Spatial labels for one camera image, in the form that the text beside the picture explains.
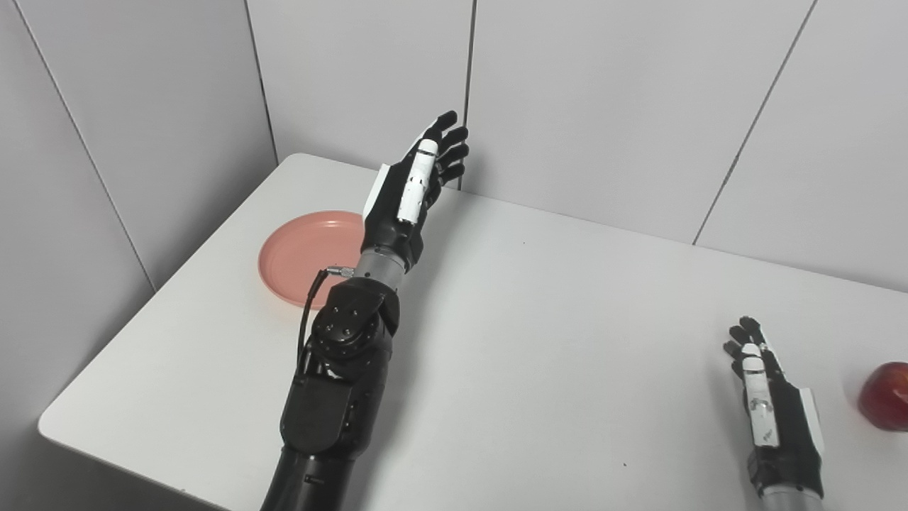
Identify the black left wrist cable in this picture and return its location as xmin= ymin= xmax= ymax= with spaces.
xmin=295 ymin=265 xmax=355 ymax=377

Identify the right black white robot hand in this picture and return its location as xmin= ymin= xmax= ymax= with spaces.
xmin=723 ymin=316 xmax=826 ymax=499

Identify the pink round plate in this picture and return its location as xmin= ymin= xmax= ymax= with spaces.
xmin=258 ymin=210 xmax=367 ymax=310

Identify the red apple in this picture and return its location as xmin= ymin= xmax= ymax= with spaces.
xmin=857 ymin=362 xmax=908 ymax=432

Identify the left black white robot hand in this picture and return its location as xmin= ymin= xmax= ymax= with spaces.
xmin=360 ymin=110 xmax=470 ymax=272

